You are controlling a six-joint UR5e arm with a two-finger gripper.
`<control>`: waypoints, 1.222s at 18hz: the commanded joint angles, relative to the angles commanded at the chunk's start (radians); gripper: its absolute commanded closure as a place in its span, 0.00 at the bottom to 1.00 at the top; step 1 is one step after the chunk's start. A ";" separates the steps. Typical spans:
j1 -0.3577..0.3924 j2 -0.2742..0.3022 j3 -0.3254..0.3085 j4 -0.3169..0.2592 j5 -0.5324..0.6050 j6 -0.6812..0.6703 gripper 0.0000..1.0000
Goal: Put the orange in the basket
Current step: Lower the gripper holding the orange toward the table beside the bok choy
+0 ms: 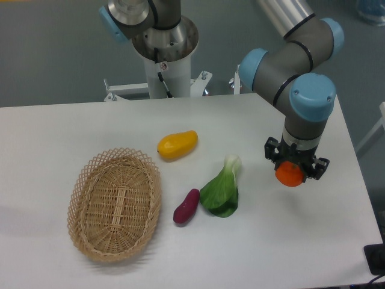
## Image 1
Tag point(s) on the orange fruit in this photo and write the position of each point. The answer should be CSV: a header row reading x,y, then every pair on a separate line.
x,y
289,174

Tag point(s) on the blue object top right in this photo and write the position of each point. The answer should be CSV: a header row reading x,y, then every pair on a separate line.
x,y
372,11

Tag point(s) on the yellow mango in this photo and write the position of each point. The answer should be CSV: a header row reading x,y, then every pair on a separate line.
x,y
175,146

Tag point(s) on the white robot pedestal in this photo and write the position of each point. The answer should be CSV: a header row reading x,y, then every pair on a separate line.
x,y
166,55

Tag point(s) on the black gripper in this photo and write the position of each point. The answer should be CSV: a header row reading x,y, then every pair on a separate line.
x,y
279,152

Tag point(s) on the white frame at right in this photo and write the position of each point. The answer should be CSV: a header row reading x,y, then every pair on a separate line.
x,y
372,136

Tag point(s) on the woven wicker basket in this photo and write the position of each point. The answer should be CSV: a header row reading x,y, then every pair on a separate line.
x,y
115,205

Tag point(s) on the black device at table edge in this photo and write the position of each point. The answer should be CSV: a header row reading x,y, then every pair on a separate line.
x,y
374,254

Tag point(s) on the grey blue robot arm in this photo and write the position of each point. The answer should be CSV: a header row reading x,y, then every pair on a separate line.
x,y
285,78

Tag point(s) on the green bok choy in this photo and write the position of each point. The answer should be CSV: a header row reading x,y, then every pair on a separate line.
x,y
220,195

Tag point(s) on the purple sweet potato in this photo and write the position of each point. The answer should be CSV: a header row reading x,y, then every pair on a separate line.
x,y
186,210

